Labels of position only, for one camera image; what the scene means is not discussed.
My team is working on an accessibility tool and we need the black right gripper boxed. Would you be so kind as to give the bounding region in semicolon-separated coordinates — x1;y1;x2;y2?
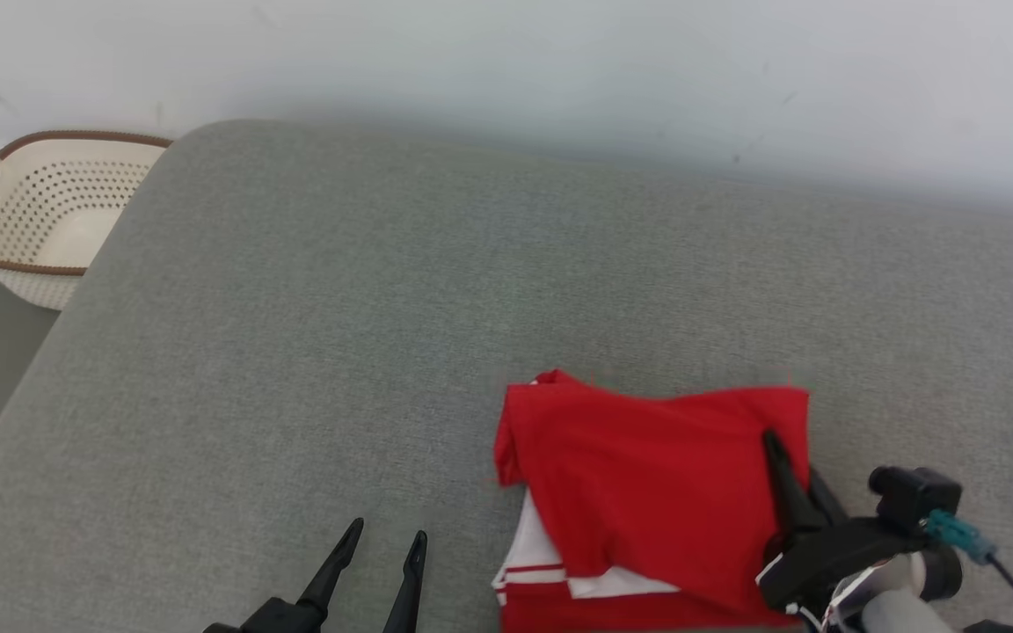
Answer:
756;428;928;618

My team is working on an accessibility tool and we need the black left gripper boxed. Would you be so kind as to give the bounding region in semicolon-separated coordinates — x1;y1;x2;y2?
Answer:
202;517;429;633

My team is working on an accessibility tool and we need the red Bulls 23 jersey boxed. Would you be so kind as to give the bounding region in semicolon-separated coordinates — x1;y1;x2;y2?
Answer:
491;368;812;633

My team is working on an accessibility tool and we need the cream perforated laundry basket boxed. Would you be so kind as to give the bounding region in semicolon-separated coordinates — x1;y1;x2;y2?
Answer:
0;129;174;312

